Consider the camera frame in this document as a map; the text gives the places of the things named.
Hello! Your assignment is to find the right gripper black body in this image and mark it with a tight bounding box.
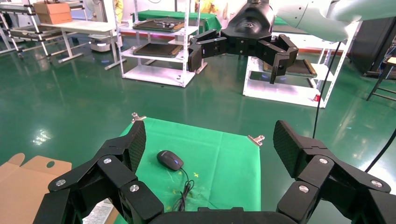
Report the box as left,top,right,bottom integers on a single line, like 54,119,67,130
221,1,276,56

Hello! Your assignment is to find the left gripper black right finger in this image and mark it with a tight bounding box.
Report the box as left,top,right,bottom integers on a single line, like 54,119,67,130
273,119,396,224

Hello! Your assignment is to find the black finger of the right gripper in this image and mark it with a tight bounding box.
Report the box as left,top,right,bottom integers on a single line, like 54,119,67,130
188,29,230,72
257,35,299,84

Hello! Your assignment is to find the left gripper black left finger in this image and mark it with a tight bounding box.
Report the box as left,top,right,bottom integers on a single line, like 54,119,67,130
32,119,164,224

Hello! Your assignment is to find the black wired computer mouse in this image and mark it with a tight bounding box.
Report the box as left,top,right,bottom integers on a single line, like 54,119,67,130
156,150,196,212

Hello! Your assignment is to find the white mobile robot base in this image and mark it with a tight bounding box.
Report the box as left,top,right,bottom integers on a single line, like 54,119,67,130
88,34,112,53

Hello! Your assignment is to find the brown cardboard mailer box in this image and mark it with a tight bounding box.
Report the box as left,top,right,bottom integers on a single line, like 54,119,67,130
0,153,120,224

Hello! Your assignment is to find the green covered background table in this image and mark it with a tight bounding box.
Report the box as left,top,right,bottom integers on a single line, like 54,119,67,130
136,10,222,33

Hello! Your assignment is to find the white printed instruction sheet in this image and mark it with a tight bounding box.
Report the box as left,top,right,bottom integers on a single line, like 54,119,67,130
82,199,116,224

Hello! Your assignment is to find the white metal shelf unit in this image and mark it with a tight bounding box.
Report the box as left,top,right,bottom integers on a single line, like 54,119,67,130
113,0,208,88
242,21,362,109

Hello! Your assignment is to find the yellow safety vest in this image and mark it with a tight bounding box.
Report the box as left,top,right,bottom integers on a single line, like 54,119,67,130
113,0,124,23
195,0,219,14

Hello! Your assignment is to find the black flat tray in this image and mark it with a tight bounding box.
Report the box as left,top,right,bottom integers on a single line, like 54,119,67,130
133,19,185,33
133,42,183,58

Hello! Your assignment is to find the silver metal clip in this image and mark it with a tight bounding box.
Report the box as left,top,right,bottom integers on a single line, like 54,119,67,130
131,112,147,124
247,134,265,147

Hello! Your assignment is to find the black cabinet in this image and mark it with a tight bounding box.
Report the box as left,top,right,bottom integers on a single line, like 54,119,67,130
349,17,396,78

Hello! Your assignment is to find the green table cloth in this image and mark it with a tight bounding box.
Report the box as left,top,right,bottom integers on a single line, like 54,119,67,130
114,117,262,224

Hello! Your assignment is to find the black framed stool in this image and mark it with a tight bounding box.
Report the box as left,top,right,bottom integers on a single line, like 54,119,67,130
366,57,396,102

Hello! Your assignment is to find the white work table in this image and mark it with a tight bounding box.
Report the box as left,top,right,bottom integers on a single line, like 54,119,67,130
40,20,127,70

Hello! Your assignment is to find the brown cardboard shipping carton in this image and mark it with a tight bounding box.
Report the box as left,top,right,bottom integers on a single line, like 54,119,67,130
33,1,73,25

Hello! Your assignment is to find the grey metal pipe rack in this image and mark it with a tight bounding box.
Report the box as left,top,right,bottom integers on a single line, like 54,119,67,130
0,0,90,59

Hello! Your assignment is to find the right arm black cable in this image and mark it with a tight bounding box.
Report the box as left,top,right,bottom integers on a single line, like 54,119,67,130
312,41,396,173

